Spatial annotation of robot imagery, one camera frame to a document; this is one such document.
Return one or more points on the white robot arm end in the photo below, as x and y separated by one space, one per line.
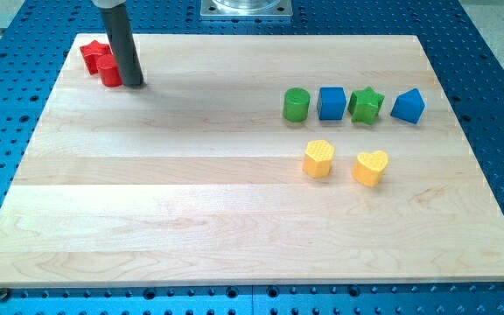
107 4

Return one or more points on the blue cube block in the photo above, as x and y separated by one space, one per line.
331 103

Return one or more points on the left board corner bolt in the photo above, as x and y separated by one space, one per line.
5 294

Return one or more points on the light wooden board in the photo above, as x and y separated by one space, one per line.
196 178

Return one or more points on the yellow hexagon block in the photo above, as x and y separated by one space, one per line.
318 158

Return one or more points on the green cylinder block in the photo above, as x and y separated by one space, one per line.
296 103

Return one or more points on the yellow heart block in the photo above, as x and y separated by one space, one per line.
369 167

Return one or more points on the green star block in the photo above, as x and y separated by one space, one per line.
365 105

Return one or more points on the blue triangular prism block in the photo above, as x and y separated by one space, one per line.
409 106

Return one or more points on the red cylinder block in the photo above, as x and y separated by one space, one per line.
108 71

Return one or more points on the red star block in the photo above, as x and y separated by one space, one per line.
92 52

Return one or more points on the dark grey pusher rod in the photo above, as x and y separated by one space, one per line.
120 38

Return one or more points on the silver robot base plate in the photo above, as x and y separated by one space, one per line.
245 8

